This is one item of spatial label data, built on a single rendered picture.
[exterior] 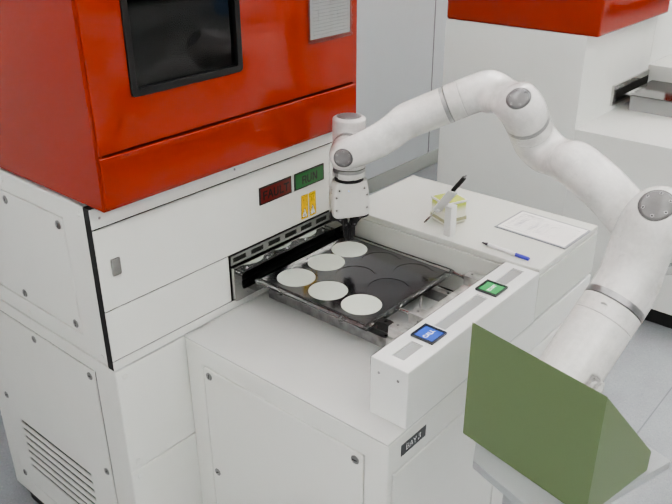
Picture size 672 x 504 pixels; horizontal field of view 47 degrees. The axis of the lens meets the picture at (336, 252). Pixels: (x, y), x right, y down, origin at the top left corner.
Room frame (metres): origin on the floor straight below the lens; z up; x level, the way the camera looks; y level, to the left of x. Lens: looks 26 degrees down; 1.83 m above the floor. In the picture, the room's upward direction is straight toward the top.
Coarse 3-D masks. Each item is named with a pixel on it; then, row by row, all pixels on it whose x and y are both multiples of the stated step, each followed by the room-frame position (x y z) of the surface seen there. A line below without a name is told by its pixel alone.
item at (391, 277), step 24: (336, 240) 1.97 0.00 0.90; (360, 240) 1.97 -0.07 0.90; (360, 264) 1.82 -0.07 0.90; (384, 264) 1.82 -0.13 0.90; (408, 264) 1.82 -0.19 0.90; (288, 288) 1.69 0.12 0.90; (360, 288) 1.69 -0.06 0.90; (384, 288) 1.69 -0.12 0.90; (408, 288) 1.69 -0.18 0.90; (384, 312) 1.57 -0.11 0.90
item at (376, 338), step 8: (272, 296) 1.78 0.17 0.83; (280, 296) 1.76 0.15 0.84; (288, 304) 1.74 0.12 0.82; (296, 304) 1.72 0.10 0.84; (304, 304) 1.70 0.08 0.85; (304, 312) 1.70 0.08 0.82; (312, 312) 1.68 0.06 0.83; (320, 312) 1.67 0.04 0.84; (328, 320) 1.65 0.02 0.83; (336, 320) 1.63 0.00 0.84; (344, 328) 1.62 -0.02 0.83; (352, 328) 1.60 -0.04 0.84; (360, 336) 1.58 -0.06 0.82; (368, 336) 1.57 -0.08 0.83; (376, 336) 1.55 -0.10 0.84; (384, 336) 1.54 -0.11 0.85; (376, 344) 1.55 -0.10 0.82; (384, 344) 1.54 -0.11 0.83
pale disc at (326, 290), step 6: (318, 282) 1.72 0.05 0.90; (324, 282) 1.72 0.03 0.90; (330, 282) 1.72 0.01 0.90; (336, 282) 1.72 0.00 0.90; (312, 288) 1.69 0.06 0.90; (318, 288) 1.69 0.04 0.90; (324, 288) 1.69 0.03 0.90; (330, 288) 1.69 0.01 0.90; (336, 288) 1.69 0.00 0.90; (342, 288) 1.69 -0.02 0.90; (312, 294) 1.66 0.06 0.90; (318, 294) 1.66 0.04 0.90; (324, 294) 1.66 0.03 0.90; (330, 294) 1.66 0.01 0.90; (336, 294) 1.66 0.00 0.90; (342, 294) 1.66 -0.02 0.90
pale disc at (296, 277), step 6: (288, 270) 1.79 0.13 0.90; (294, 270) 1.79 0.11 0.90; (300, 270) 1.79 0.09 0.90; (306, 270) 1.79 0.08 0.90; (282, 276) 1.75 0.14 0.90; (288, 276) 1.75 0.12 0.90; (294, 276) 1.75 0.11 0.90; (300, 276) 1.75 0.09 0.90; (306, 276) 1.75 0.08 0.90; (312, 276) 1.75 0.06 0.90; (282, 282) 1.72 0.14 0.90; (288, 282) 1.72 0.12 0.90; (294, 282) 1.72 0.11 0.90; (300, 282) 1.72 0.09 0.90; (306, 282) 1.72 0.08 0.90
